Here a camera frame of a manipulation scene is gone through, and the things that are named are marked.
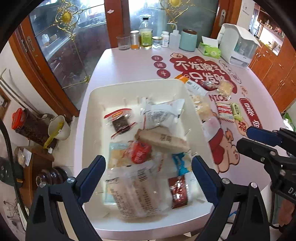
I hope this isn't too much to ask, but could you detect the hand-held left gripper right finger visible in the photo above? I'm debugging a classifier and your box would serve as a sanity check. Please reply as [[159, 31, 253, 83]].
[[191, 156, 271, 241]]

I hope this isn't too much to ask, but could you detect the red apple print packet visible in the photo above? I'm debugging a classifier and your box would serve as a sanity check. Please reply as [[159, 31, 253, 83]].
[[125, 141, 153, 164]]

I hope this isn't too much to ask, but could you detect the person's right forearm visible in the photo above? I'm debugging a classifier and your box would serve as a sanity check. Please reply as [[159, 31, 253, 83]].
[[277, 197, 294, 224]]

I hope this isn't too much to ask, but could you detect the wood framed glass door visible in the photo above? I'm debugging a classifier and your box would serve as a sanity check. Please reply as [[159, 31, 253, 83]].
[[104, 0, 243, 50], [9, 0, 116, 116]]

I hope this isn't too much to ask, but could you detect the white countertop cup cabinet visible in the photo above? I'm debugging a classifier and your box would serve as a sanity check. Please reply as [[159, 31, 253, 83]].
[[217, 23, 262, 69]]

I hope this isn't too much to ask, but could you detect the green tissue box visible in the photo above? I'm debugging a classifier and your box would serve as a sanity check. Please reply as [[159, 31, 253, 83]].
[[198, 36, 222, 58]]

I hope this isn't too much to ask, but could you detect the blue white snack packet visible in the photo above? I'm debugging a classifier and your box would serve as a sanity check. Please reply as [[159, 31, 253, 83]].
[[171, 152, 193, 178]]

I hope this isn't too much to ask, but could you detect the beige wafer bar packet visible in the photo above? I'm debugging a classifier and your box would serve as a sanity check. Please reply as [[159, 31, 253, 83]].
[[135, 128, 190, 154]]

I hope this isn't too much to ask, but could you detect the clear packet of white candies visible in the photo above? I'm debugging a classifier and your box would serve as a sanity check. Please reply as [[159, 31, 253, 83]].
[[191, 94, 212, 121]]

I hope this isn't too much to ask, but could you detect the white enamel mug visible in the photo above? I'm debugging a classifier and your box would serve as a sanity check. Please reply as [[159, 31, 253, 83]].
[[48, 115, 71, 141]]

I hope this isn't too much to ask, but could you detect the clear drinking glass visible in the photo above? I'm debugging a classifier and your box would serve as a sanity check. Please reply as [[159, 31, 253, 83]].
[[116, 35, 131, 51]]

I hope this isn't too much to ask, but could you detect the white squeeze bottle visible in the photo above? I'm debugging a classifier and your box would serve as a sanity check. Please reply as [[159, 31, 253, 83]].
[[167, 22, 181, 50]]

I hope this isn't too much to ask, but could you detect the metal can orange base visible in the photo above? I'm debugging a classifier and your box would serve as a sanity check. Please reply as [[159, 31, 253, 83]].
[[130, 30, 141, 50]]

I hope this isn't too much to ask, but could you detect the low wooden side table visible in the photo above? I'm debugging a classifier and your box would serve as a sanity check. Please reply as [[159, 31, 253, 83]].
[[14, 146, 55, 204]]

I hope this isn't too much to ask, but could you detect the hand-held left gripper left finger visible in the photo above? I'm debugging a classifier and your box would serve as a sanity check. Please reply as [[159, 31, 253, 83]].
[[25, 155, 107, 241]]

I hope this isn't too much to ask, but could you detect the pale yellow snack bag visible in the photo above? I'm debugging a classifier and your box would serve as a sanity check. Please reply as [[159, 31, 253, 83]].
[[217, 81, 232, 99]]

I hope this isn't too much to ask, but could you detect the green label snack packet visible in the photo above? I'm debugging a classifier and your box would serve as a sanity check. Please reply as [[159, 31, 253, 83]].
[[231, 103, 244, 122]]

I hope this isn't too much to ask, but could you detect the clear cake packet with text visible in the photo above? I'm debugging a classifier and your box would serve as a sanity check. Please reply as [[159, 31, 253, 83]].
[[105, 160, 174, 219]]

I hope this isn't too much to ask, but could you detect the white plastic storage bin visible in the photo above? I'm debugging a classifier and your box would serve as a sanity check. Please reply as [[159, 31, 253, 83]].
[[80, 79, 216, 232]]

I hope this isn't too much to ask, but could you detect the wooden picture frame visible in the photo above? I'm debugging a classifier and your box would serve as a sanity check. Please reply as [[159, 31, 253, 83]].
[[0, 93, 11, 121]]

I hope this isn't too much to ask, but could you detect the dark red patterned packet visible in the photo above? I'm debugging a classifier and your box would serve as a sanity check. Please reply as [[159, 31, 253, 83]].
[[168, 175, 193, 209]]

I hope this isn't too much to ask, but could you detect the wooden wall shelf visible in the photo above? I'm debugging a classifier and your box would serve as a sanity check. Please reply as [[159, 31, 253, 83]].
[[251, 0, 287, 56]]

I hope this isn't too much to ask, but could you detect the small dark red candy packet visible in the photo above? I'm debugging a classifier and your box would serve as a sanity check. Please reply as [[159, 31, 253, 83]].
[[201, 79, 219, 91]]

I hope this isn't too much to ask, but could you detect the teal canister brown lid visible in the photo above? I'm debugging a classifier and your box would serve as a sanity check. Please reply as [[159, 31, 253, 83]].
[[179, 28, 198, 52]]

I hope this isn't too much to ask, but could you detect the yellow plastic scoop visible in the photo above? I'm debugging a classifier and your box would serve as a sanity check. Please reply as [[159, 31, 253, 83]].
[[43, 120, 65, 149]]

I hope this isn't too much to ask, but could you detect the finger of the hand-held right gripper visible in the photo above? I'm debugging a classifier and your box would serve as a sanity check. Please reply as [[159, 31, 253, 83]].
[[236, 138, 280, 173], [246, 126, 289, 147]]

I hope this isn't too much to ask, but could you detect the red white striped packet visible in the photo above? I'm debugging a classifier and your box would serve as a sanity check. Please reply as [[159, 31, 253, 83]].
[[216, 101, 234, 123]]

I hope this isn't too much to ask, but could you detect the red label dark snack packet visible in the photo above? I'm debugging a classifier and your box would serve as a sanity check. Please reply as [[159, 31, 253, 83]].
[[104, 108, 137, 138]]

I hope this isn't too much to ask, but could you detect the dark glass teapot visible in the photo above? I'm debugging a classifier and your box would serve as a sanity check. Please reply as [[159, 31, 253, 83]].
[[36, 167, 67, 186]]

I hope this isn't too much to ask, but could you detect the white pill bottle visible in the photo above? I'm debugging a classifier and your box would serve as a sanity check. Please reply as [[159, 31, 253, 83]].
[[161, 31, 170, 48]]

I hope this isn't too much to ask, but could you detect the glass bottle green label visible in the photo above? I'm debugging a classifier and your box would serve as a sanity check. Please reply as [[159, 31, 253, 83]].
[[139, 17, 153, 50]]

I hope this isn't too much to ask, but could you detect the wooden floor cabinet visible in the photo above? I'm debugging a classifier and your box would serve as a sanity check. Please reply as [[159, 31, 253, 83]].
[[248, 35, 296, 112]]

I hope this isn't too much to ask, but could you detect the red lid storage jar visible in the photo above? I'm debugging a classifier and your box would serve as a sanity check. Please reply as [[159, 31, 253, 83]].
[[11, 108, 50, 146]]

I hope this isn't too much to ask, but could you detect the orange white snack bar packet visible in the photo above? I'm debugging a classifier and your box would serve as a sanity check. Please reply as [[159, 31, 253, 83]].
[[174, 75, 207, 96]]

